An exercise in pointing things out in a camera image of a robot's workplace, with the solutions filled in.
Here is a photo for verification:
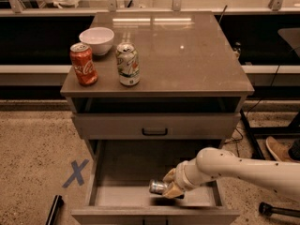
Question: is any black rod lower right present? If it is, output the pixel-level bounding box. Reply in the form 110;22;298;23
259;202;300;218

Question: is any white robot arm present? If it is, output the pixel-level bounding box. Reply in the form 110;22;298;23
162;147;300;202

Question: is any grey drawer cabinet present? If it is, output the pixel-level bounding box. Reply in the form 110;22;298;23
60;10;255;225

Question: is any blue tape cross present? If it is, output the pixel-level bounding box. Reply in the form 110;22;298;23
63;159;89;188

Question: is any red coca-cola can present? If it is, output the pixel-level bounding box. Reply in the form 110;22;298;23
69;42;98;85

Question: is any open grey middle drawer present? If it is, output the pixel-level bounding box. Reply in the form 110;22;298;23
71;140;239;225

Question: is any black tripod leg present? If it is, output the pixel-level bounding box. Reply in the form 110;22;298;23
240;110;265;160

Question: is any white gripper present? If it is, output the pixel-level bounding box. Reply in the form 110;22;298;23
162;159;200;199

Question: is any black bar lower left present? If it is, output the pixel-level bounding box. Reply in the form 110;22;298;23
45;195;64;225

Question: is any green white soda can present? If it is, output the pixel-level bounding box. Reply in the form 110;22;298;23
116;42;140;86

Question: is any blue silver redbull can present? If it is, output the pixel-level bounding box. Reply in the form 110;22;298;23
149;179;167;195

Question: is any grey top drawer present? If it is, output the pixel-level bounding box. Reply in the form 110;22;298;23
72;112;240;140

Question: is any black cable on floor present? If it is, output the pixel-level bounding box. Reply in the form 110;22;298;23
223;127;245;150

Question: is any white bowl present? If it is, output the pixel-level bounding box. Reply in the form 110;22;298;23
79;27;114;55

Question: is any tan shoe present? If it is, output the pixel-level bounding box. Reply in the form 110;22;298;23
265;136;300;163

